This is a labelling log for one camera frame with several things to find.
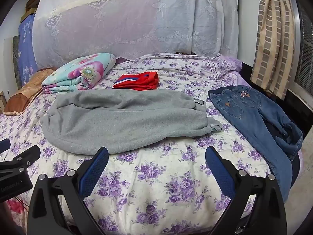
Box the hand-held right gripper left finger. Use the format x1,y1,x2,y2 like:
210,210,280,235
27,147,109,235

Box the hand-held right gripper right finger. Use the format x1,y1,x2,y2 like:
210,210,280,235
205,146,287,235

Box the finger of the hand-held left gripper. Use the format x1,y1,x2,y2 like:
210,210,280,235
0,139,11,153
0,145,41,175

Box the grey fleece pants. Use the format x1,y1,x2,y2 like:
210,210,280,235
40,89,229,155

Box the red floral cloth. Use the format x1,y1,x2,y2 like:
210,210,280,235
5,197,31,235

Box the brown pillow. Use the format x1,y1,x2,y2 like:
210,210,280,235
3,68,55,115

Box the purple floral bed sheet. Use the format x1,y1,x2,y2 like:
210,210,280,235
0,52,305,235

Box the blue denim jeans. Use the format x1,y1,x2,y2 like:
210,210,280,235
208,85,304,202

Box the dark patterned panel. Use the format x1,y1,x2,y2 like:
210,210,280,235
11,35,22,91

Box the colourful floral pillow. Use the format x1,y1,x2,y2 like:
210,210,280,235
41,52,116,94

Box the blue printed quilt bag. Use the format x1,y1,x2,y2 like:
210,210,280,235
18,13,38,84

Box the red striped shorts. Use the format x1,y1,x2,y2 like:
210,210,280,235
112,71,159,91

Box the cardboard box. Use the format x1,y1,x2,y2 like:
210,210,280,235
21,0,37,22

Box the beige brick-pattern curtain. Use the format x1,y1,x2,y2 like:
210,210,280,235
250,0,297,101

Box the metal mesh window grille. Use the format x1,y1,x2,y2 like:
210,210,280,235
293,2,313,93

